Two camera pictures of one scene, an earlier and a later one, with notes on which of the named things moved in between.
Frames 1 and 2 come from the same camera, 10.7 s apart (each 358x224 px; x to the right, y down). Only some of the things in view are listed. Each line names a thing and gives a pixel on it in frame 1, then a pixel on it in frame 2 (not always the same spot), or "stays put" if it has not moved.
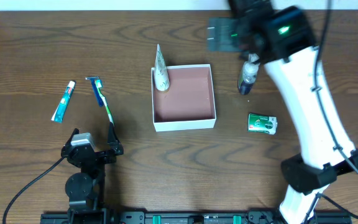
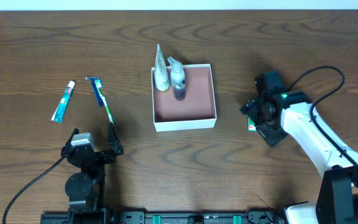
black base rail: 197,217 stays put
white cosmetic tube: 161,76 stays put
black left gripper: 96,156 stays put
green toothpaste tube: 59,112 stays put
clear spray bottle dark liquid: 248,74 -> 178,79
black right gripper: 221,35 -> 257,111
